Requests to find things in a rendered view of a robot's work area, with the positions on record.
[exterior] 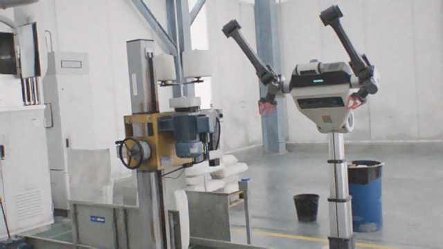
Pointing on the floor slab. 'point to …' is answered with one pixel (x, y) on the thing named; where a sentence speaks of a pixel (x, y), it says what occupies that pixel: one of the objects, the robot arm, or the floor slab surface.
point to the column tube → (152, 226)
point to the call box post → (248, 217)
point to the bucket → (306, 207)
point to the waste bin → (366, 195)
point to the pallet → (237, 199)
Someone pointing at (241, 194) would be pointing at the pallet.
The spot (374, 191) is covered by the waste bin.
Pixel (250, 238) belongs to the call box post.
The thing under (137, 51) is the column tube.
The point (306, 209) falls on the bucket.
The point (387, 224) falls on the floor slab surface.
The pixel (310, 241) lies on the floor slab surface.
